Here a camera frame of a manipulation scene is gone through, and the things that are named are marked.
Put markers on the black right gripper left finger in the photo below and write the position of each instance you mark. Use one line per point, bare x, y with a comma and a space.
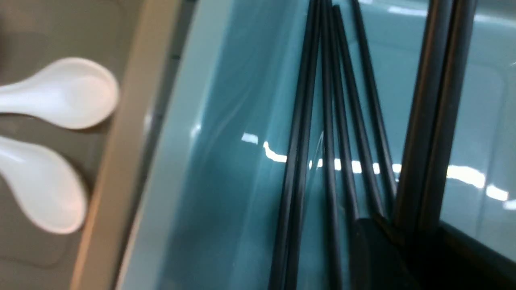
375, 263

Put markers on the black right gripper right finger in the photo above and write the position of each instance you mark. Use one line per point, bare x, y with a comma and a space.
451, 260

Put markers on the black chopsticks bundle in bin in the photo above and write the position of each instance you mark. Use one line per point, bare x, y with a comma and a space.
286, 250

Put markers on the blue plastic bin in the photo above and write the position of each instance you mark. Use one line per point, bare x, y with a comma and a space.
210, 204

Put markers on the grey-brown plastic bin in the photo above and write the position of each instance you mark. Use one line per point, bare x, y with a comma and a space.
140, 42

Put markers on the white spoon lower in bin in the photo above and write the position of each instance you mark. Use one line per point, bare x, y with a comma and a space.
46, 187

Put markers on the white spoon in bin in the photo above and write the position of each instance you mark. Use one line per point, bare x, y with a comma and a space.
74, 93
46, 187

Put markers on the white spoon upper in bin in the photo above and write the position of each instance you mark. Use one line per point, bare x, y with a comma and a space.
74, 93

